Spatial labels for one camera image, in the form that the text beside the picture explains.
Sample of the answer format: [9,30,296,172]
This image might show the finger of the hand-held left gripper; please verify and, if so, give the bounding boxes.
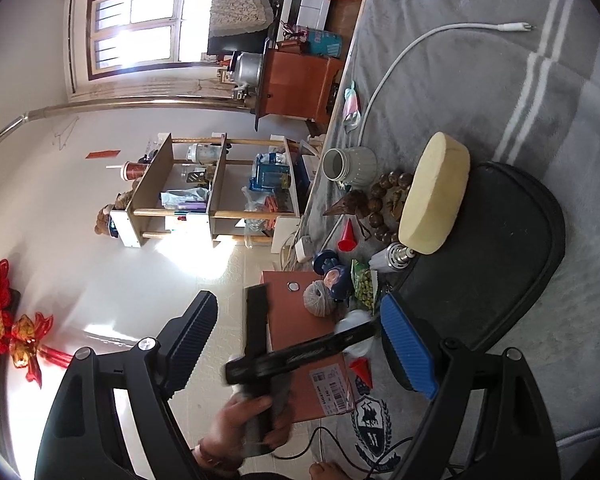
[330,320,380,350]

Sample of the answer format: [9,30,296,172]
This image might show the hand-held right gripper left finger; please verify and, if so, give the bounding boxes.
[34,290,218,480]

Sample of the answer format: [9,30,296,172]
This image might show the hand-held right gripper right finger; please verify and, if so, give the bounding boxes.
[380,292,563,480]

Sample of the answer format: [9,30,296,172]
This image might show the orange cardboard box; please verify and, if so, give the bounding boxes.
[261,270,357,423]

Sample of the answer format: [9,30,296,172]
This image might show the brown translucent packet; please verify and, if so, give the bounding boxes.
[322,190,373,221]

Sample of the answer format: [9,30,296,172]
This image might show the person's left forearm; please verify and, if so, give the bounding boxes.
[192,435,241,480]

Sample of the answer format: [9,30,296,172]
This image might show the person's left hand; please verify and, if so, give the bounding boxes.
[214,394,292,467]

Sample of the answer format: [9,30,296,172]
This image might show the person's right hand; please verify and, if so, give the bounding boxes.
[310,462,353,480]

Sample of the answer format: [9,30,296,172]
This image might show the red plastic cone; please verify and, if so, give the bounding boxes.
[337,218,358,252]
[349,357,373,390]

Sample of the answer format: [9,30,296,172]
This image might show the green snack packet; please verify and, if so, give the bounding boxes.
[351,259,381,311]

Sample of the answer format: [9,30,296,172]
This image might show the grey yarn ball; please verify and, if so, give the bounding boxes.
[302,280,337,318]

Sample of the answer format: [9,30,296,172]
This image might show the blue ceramic figurine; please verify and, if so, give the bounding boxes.
[314,251,353,303]

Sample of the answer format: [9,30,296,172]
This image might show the white silver small device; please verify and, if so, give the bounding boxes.
[369,242,416,272]

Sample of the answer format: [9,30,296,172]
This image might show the white power adapter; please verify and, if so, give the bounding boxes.
[292,235,316,263]

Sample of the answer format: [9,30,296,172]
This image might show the blue plastic packet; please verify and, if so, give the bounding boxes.
[250,152,293,193]

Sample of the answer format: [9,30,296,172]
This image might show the yellow round sponge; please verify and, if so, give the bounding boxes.
[397,131,471,255]

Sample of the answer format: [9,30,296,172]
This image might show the brown plush toy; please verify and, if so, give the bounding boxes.
[94,190,136,236]

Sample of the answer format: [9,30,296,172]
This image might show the wooden shelf rack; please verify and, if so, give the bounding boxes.
[110,132,303,250]

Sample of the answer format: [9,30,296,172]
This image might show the grey ribbed cup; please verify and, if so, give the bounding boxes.
[322,146,378,186]

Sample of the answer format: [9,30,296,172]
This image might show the clear plastic bottle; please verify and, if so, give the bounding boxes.
[187,142,226,163]

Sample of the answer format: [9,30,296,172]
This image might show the red cup with straw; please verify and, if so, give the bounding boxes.
[106,160,151,181]

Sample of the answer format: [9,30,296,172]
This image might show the red knot decoration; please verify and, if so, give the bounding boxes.
[0,259,76,388]

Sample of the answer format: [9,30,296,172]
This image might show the pastel face mask packet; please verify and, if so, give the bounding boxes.
[342,80,363,128]

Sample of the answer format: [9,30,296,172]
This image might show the orange wooden cabinet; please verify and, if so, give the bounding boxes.
[252,50,345,126]

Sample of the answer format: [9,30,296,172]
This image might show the metal pipe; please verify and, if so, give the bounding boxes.
[0,95,253,161]

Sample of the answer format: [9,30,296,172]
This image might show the aluminium pot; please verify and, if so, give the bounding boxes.
[230,51,267,92]

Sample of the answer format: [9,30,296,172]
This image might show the blue printed box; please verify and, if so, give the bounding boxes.
[305,29,342,58]

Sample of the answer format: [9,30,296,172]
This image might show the grey striped blanket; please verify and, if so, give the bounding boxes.
[300,0,600,480]

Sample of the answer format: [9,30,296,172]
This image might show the lace-covered television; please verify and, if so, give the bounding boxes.
[207,0,276,58]

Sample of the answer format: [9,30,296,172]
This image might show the window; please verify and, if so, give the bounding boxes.
[67,0,221,101]

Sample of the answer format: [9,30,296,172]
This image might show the black cable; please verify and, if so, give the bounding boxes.
[272,425,416,480]

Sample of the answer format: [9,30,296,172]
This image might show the wooden bead bracelet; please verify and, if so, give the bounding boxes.
[367,171,416,243]

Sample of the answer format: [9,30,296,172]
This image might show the white charging cable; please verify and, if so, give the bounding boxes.
[357,21,533,148]

